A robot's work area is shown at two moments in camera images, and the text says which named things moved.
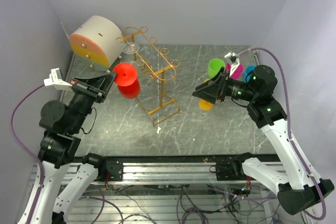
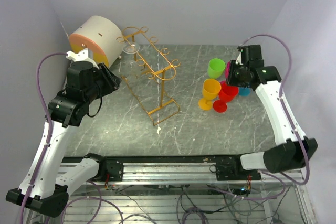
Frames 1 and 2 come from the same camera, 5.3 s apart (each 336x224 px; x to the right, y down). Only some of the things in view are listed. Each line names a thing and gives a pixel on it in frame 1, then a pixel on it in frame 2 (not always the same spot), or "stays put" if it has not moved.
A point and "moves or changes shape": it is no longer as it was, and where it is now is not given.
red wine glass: (125, 77) moves or changes shape
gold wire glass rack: (157, 66) stays put
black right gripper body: (225, 88) -> (237, 74)
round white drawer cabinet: (98, 42) stays put
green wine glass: (214, 66) stays put
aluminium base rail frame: (181, 189) stays put
